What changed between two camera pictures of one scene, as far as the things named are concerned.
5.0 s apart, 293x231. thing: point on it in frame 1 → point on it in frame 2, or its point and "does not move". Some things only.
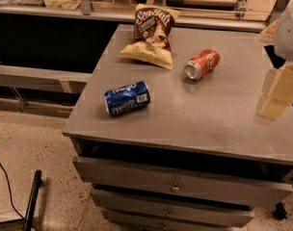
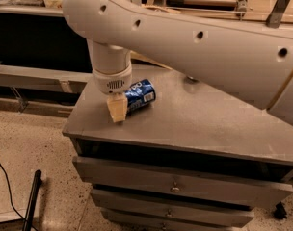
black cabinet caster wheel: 279,213 does not move
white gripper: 289,38 → 113,82
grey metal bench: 37,91 does not move
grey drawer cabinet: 183,148 does not move
